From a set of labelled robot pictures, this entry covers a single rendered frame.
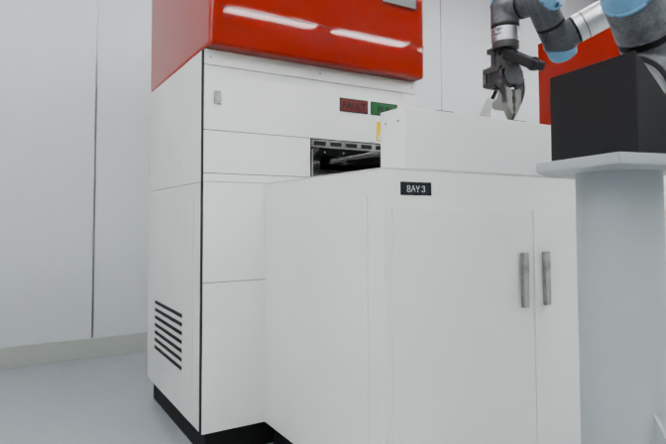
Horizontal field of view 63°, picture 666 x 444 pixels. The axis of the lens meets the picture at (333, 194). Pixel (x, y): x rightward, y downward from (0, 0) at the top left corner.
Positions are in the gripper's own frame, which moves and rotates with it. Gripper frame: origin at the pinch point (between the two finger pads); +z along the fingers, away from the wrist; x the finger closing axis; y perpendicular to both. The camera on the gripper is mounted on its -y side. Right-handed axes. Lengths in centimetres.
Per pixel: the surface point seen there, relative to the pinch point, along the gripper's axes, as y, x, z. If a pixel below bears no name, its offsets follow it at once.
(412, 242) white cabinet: -4, 38, 33
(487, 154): -3.9, 14.1, 11.4
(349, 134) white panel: 59, 14, -2
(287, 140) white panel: 59, 38, 2
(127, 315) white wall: 207, 59, 78
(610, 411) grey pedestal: -36, 17, 64
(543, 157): -4.0, -7.2, 11.0
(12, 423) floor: 124, 112, 98
